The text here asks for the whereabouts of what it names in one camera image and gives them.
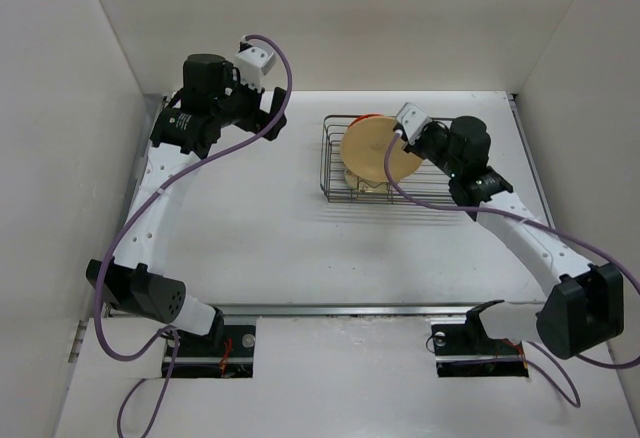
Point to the large beige plate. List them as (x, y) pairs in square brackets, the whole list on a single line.
[(363, 149)]

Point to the orange plate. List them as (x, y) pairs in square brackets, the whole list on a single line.
[(366, 117)]

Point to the grey wire dish rack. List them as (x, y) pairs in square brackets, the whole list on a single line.
[(427, 183)]

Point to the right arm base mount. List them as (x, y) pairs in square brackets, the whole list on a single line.
[(460, 352)]

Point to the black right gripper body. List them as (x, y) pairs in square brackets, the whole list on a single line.
[(432, 146)]

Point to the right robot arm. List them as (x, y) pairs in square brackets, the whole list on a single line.
[(584, 302)]

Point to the aluminium rail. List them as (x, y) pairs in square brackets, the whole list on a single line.
[(349, 310)]

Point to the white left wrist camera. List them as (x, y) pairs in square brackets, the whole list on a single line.
[(253, 64)]

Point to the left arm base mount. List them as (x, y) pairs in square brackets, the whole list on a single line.
[(232, 358)]

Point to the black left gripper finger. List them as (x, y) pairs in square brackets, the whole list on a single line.
[(280, 99), (267, 126)]

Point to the cream plate with characters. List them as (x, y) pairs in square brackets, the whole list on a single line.
[(363, 186)]

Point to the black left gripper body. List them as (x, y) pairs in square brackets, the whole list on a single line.
[(241, 104)]

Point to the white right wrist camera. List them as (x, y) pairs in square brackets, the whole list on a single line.
[(410, 122)]

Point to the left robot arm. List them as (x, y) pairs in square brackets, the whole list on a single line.
[(131, 277)]

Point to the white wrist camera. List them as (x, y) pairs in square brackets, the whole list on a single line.
[(410, 122), (253, 64)]

